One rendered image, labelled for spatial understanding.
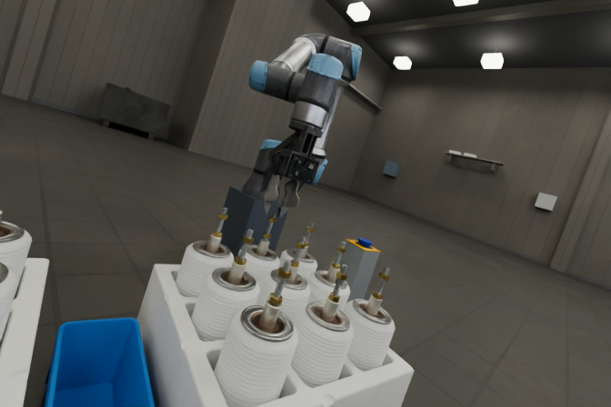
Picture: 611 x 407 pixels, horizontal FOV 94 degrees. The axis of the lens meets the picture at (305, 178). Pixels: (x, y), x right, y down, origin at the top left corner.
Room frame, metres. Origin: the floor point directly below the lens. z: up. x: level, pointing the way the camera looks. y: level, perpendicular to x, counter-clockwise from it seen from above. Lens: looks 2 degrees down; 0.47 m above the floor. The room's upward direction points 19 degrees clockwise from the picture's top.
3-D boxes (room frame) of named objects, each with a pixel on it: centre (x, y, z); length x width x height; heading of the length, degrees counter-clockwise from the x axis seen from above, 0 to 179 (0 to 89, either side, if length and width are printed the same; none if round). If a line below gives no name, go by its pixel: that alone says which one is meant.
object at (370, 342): (0.53, -0.20, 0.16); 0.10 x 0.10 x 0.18
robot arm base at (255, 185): (1.13, 0.15, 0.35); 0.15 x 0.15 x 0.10
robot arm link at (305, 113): (0.63, 0.03, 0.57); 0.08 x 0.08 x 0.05
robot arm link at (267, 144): (1.13, 0.14, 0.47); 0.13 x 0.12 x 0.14; 88
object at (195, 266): (0.57, 0.13, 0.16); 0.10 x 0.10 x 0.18
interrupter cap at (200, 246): (0.57, 0.13, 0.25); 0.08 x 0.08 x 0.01
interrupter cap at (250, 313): (0.38, -0.01, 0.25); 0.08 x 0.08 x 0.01
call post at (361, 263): (0.79, -0.21, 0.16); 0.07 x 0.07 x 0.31; 38
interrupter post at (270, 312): (0.38, -0.01, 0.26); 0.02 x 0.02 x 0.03
